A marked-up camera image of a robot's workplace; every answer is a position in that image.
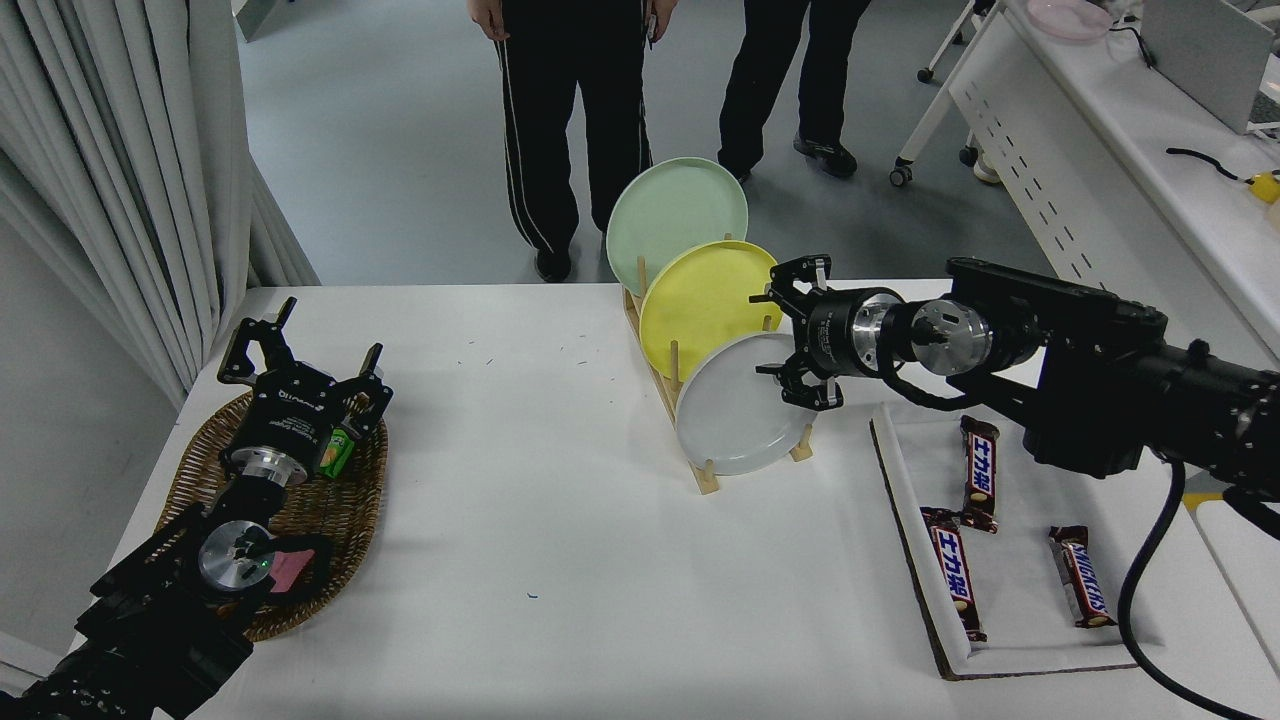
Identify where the white desk with perforated panel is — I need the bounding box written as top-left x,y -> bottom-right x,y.
890,0 -> 1280,491

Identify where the pale grey curtain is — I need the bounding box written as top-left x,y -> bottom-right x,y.
0,0 -> 321,411

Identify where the pale green plate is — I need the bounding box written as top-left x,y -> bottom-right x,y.
606,157 -> 749,298

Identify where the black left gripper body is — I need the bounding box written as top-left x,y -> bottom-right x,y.
232,366 -> 345,469

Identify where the person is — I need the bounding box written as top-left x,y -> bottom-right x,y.
468,0 -> 681,284
716,0 -> 873,184

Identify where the brown snack bar blue print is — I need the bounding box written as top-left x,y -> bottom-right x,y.
960,415 -> 1001,534
920,507 -> 988,643

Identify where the pink packet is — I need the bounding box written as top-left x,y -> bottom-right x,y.
270,548 -> 316,598

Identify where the grey laptop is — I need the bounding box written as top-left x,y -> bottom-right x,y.
1140,0 -> 1276,136

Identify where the white wheeled furniture leg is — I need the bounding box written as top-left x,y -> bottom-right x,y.
918,0 -> 979,84

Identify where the brown wicker basket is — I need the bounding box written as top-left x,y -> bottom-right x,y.
157,388 -> 389,642

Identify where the wooden plate rack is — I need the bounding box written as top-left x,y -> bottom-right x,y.
622,255 -> 814,496

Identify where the brown Snickers bar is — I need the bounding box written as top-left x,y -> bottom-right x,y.
1048,525 -> 1118,629

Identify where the black cable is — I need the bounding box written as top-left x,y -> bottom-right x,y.
1105,25 -> 1158,71
1167,148 -> 1256,186

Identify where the yellow plate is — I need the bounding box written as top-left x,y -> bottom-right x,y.
639,240 -> 786,382

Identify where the small white table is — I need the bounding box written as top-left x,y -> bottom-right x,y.
1195,498 -> 1280,681

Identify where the white shallow tray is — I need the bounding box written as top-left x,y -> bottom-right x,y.
870,400 -> 1166,681

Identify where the pink plate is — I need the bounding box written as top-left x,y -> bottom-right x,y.
1027,0 -> 1114,43

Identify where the grey plate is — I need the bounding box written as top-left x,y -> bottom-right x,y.
675,332 -> 816,477

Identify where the person's right hand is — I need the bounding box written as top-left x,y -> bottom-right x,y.
468,0 -> 513,42

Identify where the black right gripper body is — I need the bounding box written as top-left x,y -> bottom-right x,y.
800,288 -> 863,379

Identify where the small green packet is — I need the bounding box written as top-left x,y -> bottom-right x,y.
318,425 -> 359,479

